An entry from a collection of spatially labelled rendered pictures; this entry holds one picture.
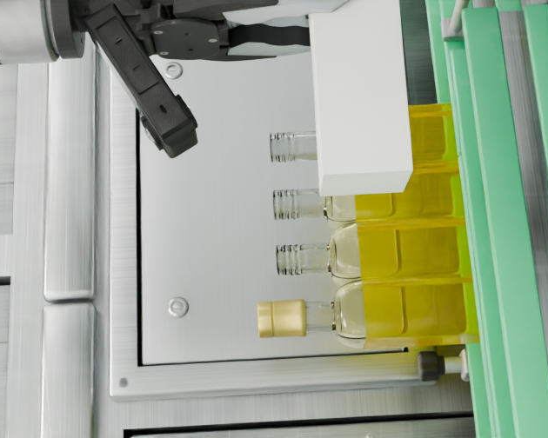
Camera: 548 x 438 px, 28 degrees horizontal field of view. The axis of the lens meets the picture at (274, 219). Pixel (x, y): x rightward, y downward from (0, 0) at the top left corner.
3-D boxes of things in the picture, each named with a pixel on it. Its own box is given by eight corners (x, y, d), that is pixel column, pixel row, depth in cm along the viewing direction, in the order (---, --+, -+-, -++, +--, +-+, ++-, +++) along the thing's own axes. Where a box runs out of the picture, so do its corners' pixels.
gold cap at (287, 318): (303, 295, 103) (257, 298, 103) (304, 301, 99) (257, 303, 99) (305, 333, 103) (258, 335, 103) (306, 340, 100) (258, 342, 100)
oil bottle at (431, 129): (525, 121, 111) (316, 132, 111) (537, 95, 106) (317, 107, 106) (532, 171, 109) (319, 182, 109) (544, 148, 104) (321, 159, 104)
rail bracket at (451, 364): (541, 352, 111) (410, 359, 111) (557, 335, 105) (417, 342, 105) (546, 391, 110) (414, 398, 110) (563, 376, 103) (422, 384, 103)
